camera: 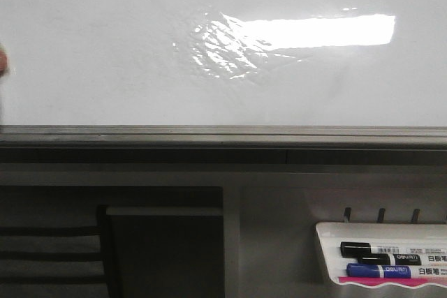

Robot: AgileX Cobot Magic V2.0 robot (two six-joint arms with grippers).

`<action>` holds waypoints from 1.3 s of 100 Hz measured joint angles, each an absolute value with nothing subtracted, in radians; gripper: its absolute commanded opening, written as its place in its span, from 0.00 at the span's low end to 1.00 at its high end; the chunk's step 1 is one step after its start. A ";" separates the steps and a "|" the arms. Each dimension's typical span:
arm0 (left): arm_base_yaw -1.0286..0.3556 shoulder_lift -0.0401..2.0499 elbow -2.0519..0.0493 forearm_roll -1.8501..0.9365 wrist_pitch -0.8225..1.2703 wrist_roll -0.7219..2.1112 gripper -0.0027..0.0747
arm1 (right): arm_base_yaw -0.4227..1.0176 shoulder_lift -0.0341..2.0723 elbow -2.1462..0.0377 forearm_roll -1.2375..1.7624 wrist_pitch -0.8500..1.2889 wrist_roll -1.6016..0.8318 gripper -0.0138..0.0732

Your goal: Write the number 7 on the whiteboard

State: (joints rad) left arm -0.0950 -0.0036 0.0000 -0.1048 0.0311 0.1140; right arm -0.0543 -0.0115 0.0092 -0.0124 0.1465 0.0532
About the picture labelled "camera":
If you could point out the black whiteboard marker with tape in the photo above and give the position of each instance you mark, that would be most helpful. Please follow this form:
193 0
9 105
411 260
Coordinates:
3 61

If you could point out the white whiteboard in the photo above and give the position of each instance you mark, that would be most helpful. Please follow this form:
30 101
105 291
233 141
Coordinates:
224 62

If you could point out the black capped whiteboard marker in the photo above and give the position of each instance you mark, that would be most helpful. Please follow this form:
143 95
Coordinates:
350 249

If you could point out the blue capped whiteboard marker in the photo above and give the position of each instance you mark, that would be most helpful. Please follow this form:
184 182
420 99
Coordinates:
394 271

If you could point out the dark panel with white edge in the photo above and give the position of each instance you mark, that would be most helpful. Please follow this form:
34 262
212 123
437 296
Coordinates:
169 251

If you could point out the black tray hook left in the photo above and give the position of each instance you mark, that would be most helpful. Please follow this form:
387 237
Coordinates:
347 215

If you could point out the black tray hook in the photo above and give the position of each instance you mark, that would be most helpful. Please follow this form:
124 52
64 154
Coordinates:
381 215
347 215
415 216

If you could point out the white plastic marker tray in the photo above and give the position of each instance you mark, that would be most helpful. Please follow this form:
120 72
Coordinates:
333 264

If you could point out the black tray hook middle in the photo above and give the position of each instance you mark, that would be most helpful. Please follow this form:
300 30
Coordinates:
381 215

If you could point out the black tray hook right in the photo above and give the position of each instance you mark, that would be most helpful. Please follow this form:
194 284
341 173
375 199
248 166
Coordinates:
415 216

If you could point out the black chair backrest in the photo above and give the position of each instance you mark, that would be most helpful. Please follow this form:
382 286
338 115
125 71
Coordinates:
105 255

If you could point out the grey aluminium whiteboard frame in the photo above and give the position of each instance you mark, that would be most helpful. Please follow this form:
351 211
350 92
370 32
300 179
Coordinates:
277 145

